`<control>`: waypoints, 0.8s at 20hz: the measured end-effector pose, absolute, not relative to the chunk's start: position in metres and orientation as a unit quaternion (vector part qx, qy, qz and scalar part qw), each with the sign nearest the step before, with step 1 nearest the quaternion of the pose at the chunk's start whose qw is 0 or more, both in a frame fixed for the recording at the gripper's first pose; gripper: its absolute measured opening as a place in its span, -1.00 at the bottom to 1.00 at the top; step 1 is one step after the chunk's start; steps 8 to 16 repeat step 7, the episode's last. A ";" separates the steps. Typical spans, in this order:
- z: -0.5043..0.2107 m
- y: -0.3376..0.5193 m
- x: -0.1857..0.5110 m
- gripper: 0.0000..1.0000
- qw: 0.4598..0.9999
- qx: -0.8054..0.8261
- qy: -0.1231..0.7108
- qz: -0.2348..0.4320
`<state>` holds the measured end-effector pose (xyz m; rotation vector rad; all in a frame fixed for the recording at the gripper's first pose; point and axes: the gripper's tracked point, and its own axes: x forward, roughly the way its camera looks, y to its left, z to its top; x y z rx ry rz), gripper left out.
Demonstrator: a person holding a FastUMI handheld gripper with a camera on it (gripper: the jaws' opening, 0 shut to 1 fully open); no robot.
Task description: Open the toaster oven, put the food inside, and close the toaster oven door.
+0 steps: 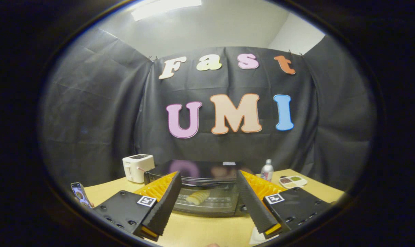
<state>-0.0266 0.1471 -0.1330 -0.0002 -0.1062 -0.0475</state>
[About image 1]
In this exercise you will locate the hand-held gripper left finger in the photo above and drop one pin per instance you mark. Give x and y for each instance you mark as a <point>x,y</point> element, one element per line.
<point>166,206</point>

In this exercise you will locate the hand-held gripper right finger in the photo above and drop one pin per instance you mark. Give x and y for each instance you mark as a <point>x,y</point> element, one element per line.
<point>253,206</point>

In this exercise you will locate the pale yellow sliced bread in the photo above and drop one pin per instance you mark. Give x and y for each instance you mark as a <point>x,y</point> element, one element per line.
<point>197,197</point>

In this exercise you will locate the black toaster oven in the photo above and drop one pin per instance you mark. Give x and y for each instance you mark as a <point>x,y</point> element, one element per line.
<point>207,173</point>

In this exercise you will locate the white pop-up toaster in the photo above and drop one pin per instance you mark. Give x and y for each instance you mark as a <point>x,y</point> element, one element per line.
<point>137,168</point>

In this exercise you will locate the white plate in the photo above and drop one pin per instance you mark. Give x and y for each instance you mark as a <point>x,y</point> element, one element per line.
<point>257,237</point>

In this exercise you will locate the pink label bottle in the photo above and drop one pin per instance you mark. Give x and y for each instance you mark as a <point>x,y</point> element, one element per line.
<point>267,171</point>

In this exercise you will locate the white divided condiment dish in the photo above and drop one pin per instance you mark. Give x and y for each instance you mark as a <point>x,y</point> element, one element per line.
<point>292,181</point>

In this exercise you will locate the black backdrop cloth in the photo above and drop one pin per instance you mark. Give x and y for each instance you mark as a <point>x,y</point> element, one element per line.
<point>97,120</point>

